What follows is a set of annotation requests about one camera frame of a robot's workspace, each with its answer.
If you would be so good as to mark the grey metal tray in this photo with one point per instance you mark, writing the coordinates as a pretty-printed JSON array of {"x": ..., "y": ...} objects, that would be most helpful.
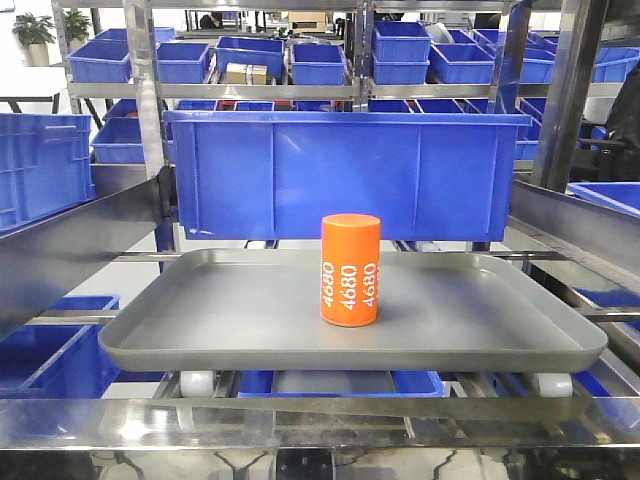
[{"x": 293, "y": 310}]

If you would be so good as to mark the orange cylindrical capacitor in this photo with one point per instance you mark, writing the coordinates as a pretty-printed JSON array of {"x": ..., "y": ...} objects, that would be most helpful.
[{"x": 350, "y": 256}]

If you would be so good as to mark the cardboard box on shelf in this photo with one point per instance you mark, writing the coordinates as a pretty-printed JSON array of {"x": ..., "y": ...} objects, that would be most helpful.
[{"x": 246, "y": 74}]

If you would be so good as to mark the white roller left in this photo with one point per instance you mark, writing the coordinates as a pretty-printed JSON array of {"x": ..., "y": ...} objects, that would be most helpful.
[{"x": 197, "y": 384}]

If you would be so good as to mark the blue crate at left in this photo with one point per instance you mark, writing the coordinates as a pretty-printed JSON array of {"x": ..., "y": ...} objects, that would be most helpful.
[{"x": 45, "y": 166}]

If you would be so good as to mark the steel shelf frame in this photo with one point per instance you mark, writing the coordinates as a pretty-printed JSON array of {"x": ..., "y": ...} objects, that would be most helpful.
[{"x": 465, "y": 437}]

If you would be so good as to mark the large blue plastic bin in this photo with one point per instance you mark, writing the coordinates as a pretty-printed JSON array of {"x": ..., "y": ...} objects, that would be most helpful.
[{"x": 275, "y": 175}]

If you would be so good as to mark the white roller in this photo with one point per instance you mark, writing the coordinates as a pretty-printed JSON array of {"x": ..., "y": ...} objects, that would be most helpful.
[
  {"x": 197, "y": 384},
  {"x": 553, "y": 385}
]

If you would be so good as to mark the potted plant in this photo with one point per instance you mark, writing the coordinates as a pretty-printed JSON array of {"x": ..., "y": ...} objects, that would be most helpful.
[{"x": 34, "y": 34}]

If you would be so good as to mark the white roller right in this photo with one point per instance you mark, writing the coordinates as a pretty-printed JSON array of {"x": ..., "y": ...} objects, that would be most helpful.
[{"x": 553, "y": 385}]

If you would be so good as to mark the blue bin under tray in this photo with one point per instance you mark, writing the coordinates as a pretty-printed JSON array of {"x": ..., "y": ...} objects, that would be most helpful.
[{"x": 335, "y": 383}]

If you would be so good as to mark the blue bin lower left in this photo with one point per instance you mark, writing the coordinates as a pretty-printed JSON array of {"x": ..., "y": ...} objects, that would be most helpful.
[{"x": 60, "y": 362}]

